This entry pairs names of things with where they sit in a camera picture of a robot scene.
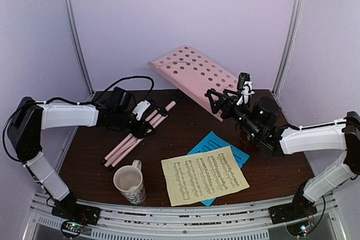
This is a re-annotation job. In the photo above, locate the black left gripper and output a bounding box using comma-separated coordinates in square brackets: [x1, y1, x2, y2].
[114, 108, 156, 137]

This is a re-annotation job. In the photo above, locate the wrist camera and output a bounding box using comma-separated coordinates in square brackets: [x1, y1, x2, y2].
[132, 99, 156, 121]
[236, 73, 255, 107]

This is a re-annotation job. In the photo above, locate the dark red wooden metronome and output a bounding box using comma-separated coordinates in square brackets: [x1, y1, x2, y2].
[238, 132, 260, 153]

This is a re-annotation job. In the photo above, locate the right aluminium corner post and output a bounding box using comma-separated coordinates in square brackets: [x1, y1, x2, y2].
[272, 0, 304, 98]

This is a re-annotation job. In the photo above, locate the yellow sheet music page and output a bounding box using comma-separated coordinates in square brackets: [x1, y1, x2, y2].
[161, 146, 250, 206]

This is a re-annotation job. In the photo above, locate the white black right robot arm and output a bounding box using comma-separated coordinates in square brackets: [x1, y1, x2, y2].
[205, 89, 359, 219]

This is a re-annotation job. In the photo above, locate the round circuit board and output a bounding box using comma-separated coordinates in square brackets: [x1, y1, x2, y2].
[60, 220, 84, 239]
[286, 221, 314, 238]

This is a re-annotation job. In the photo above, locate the aluminium corner post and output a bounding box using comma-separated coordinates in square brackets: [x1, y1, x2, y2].
[272, 0, 304, 98]
[64, 0, 95, 97]

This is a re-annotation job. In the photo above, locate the white patterned ceramic mug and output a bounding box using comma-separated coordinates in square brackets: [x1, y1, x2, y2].
[113, 160, 146, 205]

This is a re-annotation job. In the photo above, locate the right round circuit board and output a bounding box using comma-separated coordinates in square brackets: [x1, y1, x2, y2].
[286, 221, 314, 238]

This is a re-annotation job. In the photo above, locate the left round circuit board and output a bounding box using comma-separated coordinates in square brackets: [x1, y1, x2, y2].
[60, 220, 84, 239]

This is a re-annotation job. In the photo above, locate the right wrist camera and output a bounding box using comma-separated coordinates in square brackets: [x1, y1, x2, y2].
[236, 73, 255, 107]

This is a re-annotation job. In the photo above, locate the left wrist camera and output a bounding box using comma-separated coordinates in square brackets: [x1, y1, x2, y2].
[132, 99, 156, 121]

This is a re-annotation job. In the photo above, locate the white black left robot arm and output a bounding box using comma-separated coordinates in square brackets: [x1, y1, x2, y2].
[4, 87, 155, 220]

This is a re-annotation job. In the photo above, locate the pink music stand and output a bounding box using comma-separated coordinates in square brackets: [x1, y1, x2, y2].
[103, 45, 238, 169]

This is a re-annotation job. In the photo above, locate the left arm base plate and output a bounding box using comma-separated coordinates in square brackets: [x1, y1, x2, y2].
[51, 205, 101, 225]

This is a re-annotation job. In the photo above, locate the blue sheet music page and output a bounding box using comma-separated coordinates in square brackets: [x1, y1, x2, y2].
[186, 130, 251, 207]

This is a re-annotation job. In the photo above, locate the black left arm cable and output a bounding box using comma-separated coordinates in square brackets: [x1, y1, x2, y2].
[92, 75, 155, 103]

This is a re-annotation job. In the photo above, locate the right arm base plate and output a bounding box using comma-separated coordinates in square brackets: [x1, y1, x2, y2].
[268, 203, 317, 224]

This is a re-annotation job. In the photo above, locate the left aluminium corner post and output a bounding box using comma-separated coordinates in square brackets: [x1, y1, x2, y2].
[64, 0, 95, 97]

